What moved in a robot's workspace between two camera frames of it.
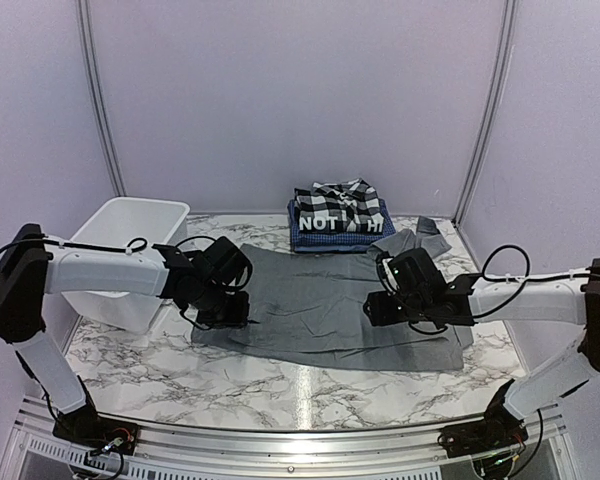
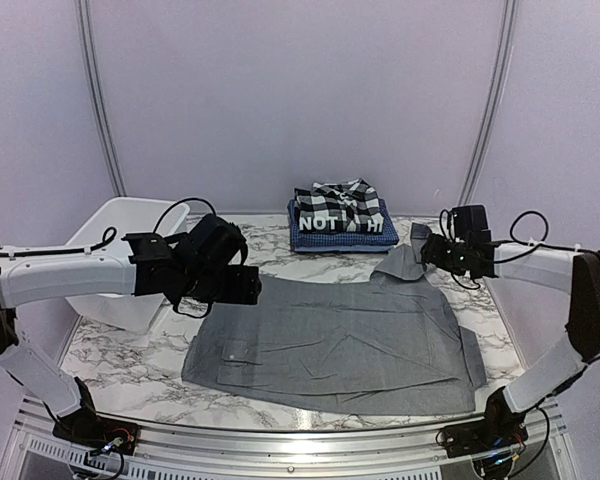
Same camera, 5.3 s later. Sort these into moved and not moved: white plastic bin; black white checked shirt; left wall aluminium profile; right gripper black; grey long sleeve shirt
Moved: right gripper black; grey long sleeve shirt
Not moved: black white checked shirt; left wall aluminium profile; white plastic bin
